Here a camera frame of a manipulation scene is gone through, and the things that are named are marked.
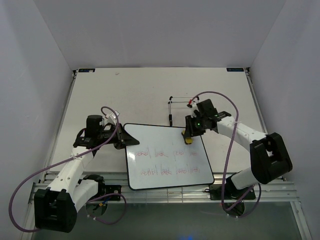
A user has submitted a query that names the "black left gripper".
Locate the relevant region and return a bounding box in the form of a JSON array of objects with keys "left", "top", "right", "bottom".
[{"left": 98, "top": 122, "right": 139, "bottom": 150}]

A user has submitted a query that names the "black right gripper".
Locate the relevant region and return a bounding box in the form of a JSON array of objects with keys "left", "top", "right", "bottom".
[{"left": 183, "top": 114, "right": 207, "bottom": 139}]

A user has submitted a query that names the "yellow whiteboard eraser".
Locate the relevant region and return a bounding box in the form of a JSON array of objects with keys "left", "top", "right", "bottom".
[{"left": 181, "top": 129, "right": 193, "bottom": 145}]

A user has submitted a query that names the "black framed whiteboard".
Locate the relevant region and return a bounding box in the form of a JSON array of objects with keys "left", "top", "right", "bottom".
[{"left": 124, "top": 123, "right": 215, "bottom": 191}]

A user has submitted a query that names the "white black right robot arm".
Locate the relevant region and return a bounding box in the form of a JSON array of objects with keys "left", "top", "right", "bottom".
[{"left": 182, "top": 99, "right": 293, "bottom": 199}]

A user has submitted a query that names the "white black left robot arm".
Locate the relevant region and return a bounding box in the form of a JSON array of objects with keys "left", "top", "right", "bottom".
[{"left": 34, "top": 115, "right": 140, "bottom": 233}]

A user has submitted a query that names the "blue corner label right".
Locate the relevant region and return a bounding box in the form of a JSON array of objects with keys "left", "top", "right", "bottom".
[{"left": 226, "top": 67, "right": 245, "bottom": 72}]

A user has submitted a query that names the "blue corner label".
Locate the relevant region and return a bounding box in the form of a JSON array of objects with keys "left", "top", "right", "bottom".
[
  {"left": 78, "top": 68, "right": 96, "bottom": 73},
  {"left": 226, "top": 67, "right": 245, "bottom": 72}
]

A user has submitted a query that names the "blue corner label left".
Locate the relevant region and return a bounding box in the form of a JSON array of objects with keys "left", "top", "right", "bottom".
[{"left": 78, "top": 68, "right": 96, "bottom": 73}]

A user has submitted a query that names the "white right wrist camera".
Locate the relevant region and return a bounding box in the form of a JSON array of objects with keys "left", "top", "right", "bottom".
[{"left": 187, "top": 99, "right": 198, "bottom": 118}]

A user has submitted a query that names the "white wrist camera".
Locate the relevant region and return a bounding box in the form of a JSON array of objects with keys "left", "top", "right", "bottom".
[
  {"left": 104, "top": 111, "right": 120, "bottom": 125},
  {"left": 187, "top": 99, "right": 198, "bottom": 118}
]

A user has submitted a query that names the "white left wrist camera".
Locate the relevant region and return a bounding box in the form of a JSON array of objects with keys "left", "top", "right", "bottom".
[{"left": 104, "top": 111, "right": 120, "bottom": 125}]

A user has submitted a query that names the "white wire whiteboard stand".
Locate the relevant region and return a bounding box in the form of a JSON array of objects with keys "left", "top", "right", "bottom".
[{"left": 167, "top": 96, "right": 200, "bottom": 127}]

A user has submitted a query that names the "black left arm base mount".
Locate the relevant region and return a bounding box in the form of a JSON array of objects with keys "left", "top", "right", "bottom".
[{"left": 96, "top": 184, "right": 122, "bottom": 202}]

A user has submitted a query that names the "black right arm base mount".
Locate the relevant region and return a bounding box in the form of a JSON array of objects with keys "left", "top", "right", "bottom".
[{"left": 204, "top": 184, "right": 256, "bottom": 217}]

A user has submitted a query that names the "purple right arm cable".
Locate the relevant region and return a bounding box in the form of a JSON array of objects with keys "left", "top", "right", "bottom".
[{"left": 187, "top": 90, "right": 262, "bottom": 218}]

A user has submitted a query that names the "aluminium table frame rail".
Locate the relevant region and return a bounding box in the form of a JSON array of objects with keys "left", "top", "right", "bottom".
[{"left": 22, "top": 67, "right": 313, "bottom": 240}]

